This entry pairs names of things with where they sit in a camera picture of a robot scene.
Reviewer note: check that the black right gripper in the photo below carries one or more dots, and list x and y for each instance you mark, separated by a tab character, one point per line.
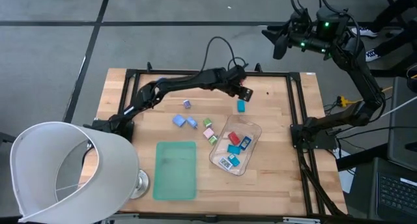
307	32

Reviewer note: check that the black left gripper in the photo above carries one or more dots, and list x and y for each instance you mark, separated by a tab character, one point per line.
235	79

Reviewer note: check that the teal digital clock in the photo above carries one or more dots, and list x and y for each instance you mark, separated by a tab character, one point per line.
240	105
233	149
233	159

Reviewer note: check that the clear plastic tray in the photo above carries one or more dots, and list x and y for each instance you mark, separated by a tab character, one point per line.
247	124

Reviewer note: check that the dark blue digital clock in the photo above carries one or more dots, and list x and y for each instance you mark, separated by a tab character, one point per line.
245	142

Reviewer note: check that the pink wall charger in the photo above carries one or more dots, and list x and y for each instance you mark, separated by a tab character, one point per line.
208	133

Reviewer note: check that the small purple wall charger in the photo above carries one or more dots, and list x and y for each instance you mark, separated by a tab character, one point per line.
187	103

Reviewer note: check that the small blue wall charger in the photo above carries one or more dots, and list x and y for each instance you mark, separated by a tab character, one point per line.
192	122

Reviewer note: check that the white digital clock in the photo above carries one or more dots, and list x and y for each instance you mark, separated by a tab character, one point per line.
225	163

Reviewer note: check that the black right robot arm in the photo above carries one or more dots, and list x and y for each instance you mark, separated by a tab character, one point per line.
361	77

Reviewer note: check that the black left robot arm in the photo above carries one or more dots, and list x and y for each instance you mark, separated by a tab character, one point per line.
182	84

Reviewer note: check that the black standing desk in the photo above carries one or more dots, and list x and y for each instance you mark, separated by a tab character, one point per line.
378	73

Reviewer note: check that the green translucent plastic tray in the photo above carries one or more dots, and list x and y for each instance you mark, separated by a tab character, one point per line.
174	172

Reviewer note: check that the person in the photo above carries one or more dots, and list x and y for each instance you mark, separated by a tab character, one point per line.
395	41

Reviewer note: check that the dark grey computer case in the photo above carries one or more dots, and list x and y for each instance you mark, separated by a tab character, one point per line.
402	126

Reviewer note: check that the white lamp shade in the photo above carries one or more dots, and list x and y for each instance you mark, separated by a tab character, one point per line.
114	172

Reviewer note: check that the black laptop with keyboard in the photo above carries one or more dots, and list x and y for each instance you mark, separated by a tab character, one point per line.
395	194

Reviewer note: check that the black aluminium table frame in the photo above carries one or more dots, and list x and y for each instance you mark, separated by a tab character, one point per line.
260	215

